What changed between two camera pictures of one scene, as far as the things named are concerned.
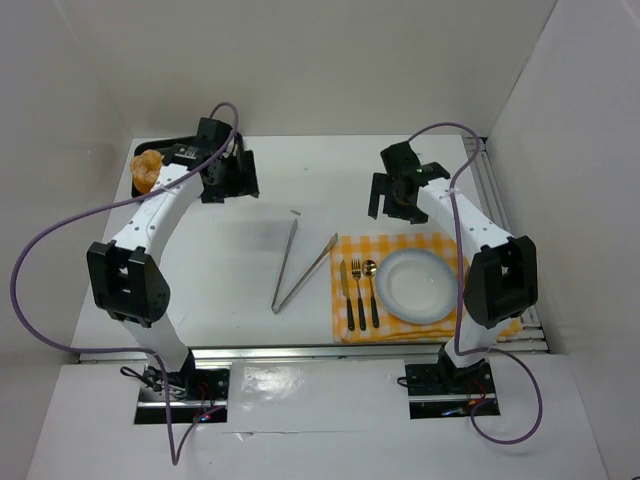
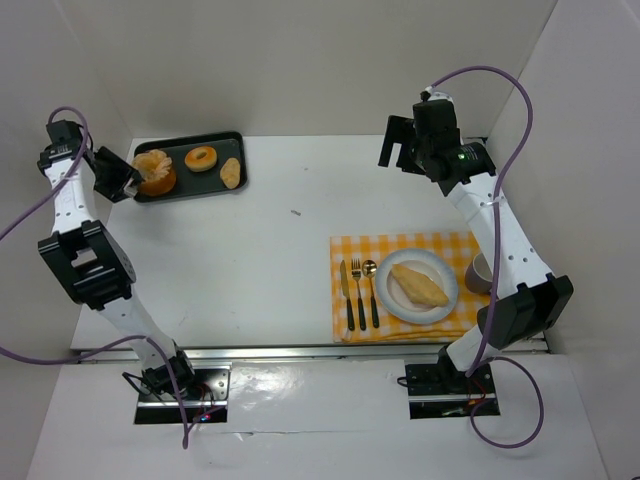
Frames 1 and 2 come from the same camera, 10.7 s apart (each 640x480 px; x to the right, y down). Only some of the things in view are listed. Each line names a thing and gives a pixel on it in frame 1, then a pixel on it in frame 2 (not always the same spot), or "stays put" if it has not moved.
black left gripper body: (240, 179) -> (116, 176)
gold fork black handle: (356, 271) stays put
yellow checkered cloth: (358, 317) stays put
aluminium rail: (248, 354) stays put
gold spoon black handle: (369, 269) stays put
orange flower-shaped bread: (145, 168) stays put
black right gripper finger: (379, 187) -> (399, 130)
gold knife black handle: (345, 288) stays put
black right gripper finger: (413, 215) -> (406, 161)
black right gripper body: (388, 198) -> (395, 142)
